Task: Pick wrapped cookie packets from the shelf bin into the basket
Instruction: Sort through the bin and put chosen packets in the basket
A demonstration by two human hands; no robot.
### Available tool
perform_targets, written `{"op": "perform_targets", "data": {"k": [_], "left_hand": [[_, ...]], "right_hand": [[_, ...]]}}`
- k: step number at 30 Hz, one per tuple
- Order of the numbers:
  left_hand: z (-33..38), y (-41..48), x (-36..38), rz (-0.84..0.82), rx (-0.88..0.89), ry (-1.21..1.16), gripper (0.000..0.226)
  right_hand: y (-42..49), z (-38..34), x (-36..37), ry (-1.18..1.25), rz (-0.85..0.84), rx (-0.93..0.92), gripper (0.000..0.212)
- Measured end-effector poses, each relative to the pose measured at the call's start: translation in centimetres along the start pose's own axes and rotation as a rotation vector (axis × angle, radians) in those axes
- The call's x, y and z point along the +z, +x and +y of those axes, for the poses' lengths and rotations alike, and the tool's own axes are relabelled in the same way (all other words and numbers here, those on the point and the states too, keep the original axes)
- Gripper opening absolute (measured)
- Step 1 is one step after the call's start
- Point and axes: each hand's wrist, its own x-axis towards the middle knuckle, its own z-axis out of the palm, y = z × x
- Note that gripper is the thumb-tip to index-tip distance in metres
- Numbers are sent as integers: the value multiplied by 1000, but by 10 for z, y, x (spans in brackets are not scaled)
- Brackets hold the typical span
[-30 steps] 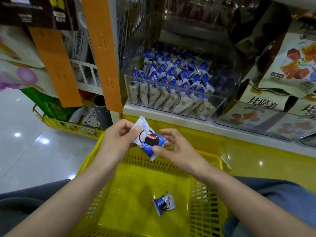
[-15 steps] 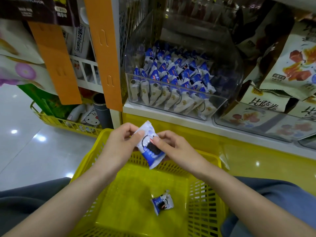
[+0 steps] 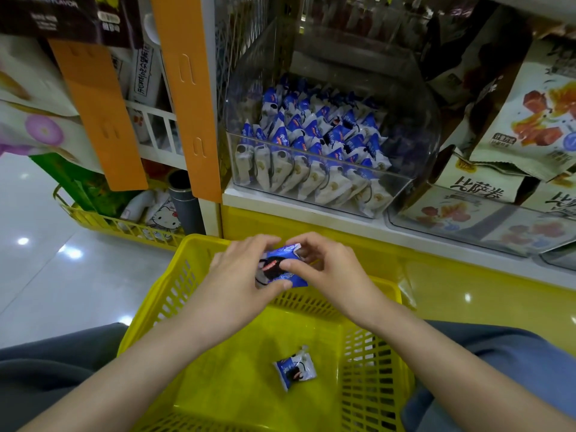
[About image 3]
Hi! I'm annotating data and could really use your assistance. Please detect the store shelf with yellow base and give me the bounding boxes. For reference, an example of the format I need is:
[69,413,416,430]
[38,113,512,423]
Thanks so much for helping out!
[148,0,576,334]

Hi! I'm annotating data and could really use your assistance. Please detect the dark grey cylinder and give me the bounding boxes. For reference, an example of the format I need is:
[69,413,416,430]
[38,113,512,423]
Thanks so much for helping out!
[167,170,206,236]

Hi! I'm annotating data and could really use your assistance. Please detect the clear plastic bin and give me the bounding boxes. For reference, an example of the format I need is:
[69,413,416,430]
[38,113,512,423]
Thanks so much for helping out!
[389,179,576,259]
[220,22,442,220]

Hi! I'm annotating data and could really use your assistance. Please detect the row of small brown packets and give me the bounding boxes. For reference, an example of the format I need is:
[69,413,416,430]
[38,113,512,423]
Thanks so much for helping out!
[306,0,469,41]

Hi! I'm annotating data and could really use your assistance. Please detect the person's left forearm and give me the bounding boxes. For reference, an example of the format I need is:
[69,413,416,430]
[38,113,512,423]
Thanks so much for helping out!
[18,314,228,432]

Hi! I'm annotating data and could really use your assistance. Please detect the green snack bags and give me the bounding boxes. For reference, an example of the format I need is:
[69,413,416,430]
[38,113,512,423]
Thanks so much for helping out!
[29,152,131,217]

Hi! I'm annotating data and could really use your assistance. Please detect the orange shelf post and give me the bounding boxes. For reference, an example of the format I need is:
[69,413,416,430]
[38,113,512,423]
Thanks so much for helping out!
[151,0,223,203]

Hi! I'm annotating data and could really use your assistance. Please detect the person's left hand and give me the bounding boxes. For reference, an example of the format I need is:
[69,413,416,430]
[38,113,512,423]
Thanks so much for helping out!
[184,233,293,347]

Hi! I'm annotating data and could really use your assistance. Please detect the row of fruit print bags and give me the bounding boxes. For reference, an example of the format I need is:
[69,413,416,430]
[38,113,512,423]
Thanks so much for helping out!
[396,35,576,257]

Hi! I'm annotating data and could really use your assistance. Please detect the pile of blue snack packets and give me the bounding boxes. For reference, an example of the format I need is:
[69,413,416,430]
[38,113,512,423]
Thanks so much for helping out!
[232,78,394,217]

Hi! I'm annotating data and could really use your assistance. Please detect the yellow floor basket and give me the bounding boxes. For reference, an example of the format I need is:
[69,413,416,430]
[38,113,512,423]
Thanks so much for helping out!
[52,184,185,251]

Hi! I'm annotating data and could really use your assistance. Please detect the person's right hand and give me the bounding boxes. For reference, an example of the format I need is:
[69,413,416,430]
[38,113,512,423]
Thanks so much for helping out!
[281,232,392,331]

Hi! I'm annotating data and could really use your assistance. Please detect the white cartoon print packet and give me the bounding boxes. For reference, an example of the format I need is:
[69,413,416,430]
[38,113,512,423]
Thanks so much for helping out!
[121,191,181,232]

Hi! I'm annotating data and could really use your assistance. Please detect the orange hanging strip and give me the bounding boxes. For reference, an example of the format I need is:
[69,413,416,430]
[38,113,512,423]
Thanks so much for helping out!
[49,40,149,193]

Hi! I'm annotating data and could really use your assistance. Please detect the white wire rack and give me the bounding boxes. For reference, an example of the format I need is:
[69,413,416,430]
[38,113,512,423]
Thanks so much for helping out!
[126,101,188,172]

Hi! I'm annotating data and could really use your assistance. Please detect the person's right forearm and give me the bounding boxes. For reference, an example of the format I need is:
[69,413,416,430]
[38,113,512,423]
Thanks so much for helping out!
[364,303,576,432]

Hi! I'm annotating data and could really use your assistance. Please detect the grey trousers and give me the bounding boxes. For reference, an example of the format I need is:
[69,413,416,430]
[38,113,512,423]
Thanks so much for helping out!
[0,319,576,432]

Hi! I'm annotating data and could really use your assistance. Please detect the yellow plastic shopping basket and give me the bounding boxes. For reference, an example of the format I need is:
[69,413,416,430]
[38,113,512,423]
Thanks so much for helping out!
[117,233,417,432]

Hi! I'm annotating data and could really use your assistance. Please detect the white card packet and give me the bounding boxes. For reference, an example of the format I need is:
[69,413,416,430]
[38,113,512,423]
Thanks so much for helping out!
[130,44,165,106]

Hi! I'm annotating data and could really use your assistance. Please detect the black potato stick bag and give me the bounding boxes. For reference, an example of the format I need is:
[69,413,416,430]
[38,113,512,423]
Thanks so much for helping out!
[0,0,145,49]

